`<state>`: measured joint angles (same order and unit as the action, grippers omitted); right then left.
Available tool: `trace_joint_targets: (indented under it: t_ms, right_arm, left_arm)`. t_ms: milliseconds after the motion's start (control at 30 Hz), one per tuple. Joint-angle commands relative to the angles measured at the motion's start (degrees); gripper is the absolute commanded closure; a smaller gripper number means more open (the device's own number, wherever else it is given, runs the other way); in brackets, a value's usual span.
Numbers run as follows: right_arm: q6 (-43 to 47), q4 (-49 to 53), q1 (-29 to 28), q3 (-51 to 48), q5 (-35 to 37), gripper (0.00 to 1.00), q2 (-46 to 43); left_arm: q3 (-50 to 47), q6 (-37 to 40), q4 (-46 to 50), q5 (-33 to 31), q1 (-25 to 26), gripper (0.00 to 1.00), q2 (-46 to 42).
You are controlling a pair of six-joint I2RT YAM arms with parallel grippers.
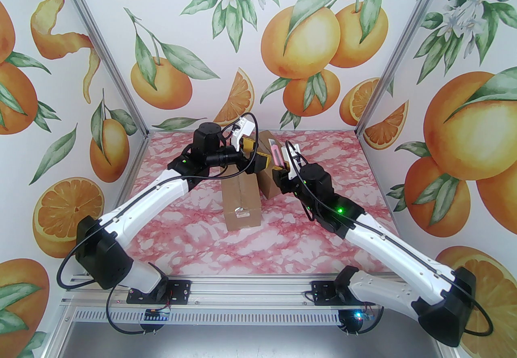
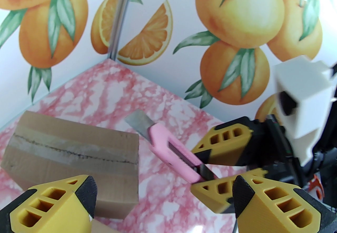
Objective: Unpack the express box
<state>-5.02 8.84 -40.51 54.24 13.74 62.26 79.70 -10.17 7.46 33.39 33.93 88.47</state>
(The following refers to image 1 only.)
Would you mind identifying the brown cardboard express box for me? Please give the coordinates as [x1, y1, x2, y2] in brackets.
[221, 174, 263, 232]
[254, 129, 292, 201]

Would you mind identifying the grey metal panel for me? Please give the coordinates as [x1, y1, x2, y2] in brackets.
[61, 322, 447, 358]

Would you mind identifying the aluminium frame rail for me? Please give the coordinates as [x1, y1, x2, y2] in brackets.
[61, 274, 445, 310]

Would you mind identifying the black right base cable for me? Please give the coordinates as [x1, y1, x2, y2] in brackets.
[341, 302, 384, 336]

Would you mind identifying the black left base cable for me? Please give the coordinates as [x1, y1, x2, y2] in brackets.
[106, 286, 172, 336]

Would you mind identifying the aluminium corner post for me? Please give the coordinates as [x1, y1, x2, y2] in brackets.
[46, 0, 151, 141]
[355, 0, 465, 141]

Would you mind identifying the perforated metal strip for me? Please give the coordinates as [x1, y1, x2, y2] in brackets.
[71, 308, 431, 326]

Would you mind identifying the black base cable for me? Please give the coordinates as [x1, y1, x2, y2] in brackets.
[106, 286, 172, 336]
[341, 302, 384, 336]

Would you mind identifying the pink utility knife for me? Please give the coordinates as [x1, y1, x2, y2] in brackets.
[268, 137, 284, 168]

